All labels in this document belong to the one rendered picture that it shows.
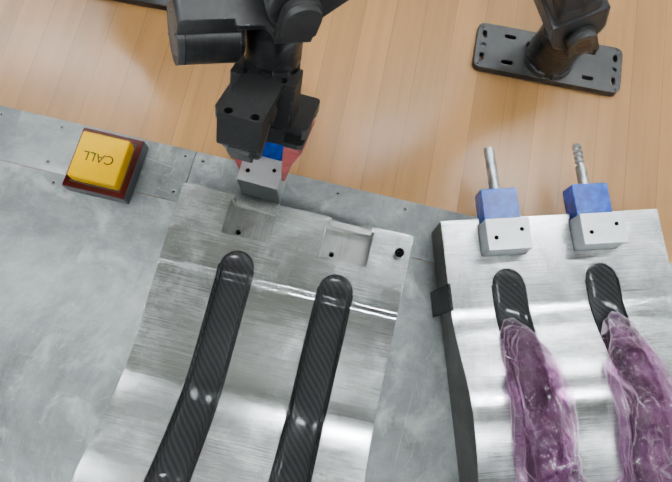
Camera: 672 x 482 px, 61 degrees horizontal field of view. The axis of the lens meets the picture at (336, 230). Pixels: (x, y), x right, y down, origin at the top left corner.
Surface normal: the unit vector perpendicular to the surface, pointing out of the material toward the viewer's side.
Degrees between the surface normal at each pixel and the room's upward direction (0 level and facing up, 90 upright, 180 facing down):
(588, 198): 0
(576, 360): 28
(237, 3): 16
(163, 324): 3
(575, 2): 79
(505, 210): 0
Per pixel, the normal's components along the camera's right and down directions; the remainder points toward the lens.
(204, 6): 0.29, -0.31
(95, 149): 0.03, -0.25
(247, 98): 0.15, -0.69
